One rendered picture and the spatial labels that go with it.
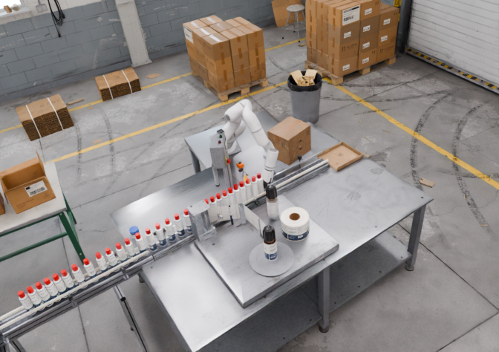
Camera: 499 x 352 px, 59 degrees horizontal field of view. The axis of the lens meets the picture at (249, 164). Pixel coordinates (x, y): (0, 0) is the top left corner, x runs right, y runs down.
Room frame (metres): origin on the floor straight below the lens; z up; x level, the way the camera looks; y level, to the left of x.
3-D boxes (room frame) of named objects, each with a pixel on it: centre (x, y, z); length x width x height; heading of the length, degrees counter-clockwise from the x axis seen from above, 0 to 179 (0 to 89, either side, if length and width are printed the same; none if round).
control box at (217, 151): (2.64, 0.21, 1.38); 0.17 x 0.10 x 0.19; 174
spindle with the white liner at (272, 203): (2.42, -0.13, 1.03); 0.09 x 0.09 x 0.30
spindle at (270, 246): (2.01, -0.07, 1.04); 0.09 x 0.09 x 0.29
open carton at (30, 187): (3.15, 1.96, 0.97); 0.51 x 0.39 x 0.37; 28
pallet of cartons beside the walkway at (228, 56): (6.59, 0.16, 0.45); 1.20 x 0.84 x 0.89; 25
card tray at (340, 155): (3.11, -0.80, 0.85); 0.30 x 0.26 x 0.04; 119
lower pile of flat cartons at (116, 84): (6.75, 1.97, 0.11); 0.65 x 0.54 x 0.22; 110
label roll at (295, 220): (2.24, -0.27, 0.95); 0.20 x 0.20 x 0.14
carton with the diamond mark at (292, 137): (3.24, -0.38, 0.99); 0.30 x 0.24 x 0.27; 130
